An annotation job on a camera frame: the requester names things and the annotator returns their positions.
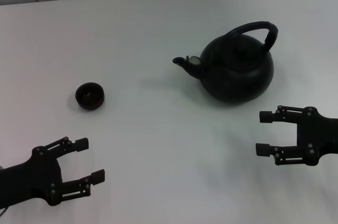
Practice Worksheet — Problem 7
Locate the black round teapot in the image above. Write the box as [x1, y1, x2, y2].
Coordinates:
[172, 21, 279, 107]

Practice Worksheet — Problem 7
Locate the small dark teacup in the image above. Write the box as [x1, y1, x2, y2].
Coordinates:
[74, 82, 105, 109]

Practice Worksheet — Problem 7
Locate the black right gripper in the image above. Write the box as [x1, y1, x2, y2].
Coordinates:
[255, 105, 338, 166]

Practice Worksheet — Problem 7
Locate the black teapot lid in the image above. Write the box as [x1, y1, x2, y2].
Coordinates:
[220, 40, 262, 71]

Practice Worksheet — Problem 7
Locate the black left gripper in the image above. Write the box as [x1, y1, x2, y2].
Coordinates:
[0, 136, 106, 206]

